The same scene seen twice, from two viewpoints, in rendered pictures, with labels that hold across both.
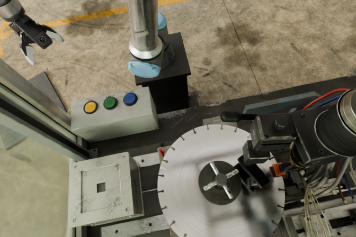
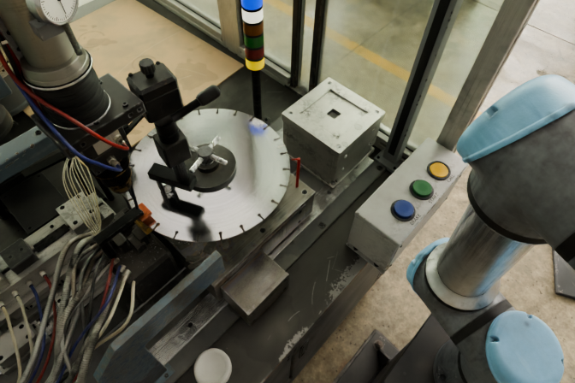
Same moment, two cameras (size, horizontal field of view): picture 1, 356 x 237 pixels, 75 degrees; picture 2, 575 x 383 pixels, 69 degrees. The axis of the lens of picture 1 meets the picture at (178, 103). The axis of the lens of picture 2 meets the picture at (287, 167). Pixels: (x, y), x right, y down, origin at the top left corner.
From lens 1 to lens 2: 63 cm
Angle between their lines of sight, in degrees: 58
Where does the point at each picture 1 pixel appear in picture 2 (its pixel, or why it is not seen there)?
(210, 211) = (204, 138)
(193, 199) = (228, 139)
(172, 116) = (342, 273)
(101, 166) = (352, 126)
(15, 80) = (488, 51)
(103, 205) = (316, 104)
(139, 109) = (376, 206)
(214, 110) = (286, 327)
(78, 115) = (440, 153)
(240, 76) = not seen: outside the picture
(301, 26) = not seen: outside the picture
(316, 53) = not seen: outside the picture
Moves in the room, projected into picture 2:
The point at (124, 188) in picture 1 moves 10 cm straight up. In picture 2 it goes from (310, 124) to (312, 93)
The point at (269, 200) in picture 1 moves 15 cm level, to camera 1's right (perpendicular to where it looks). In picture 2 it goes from (143, 181) to (72, 229)
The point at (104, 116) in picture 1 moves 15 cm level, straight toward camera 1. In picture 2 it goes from (409, 172) to (340, 162)
